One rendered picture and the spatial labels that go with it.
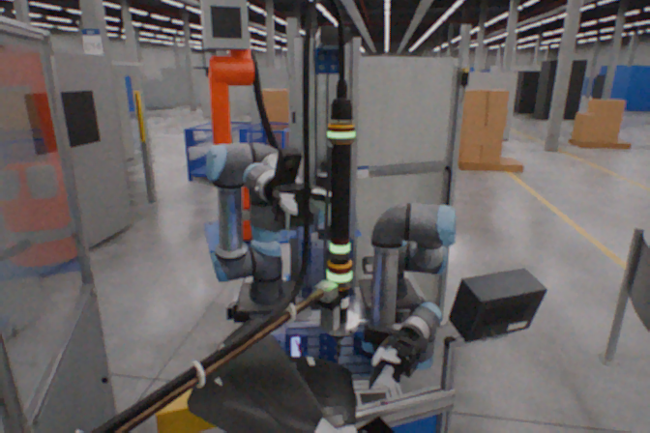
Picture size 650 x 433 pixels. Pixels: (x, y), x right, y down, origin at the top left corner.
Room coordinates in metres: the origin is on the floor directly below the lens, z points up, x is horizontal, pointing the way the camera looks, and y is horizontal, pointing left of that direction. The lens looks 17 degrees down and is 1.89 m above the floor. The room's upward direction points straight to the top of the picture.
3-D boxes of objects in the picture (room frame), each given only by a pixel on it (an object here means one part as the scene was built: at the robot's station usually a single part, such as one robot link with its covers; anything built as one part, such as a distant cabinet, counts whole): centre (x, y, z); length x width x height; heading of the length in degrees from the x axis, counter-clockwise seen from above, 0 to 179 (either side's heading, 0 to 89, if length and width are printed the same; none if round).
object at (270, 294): (1.46, 0.23, 1.09); 0.15 x 0.15 x 0.10
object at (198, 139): (7.82, 2.00, 0.49); 1.27 x 0.88 x 0.98; 172
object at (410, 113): (2.65, -0.37, 1.10); 1.21 x 0.06 x 2.20; 108
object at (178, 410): (0.90, 0.37, 1.02); 0.16 x 0.10 x 0.11; 108
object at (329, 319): (0.64, -0.02, 1.50); 0.09 x 0.07 x 0.10; 143
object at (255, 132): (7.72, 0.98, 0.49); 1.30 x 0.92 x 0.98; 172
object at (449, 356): (1.15, -0.42, 0.96); 0.03 x 0.03 x 0.20; 18
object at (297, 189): (0.84, 0.08, 1.63); 0.12 x 0.08 x 0.09; 28
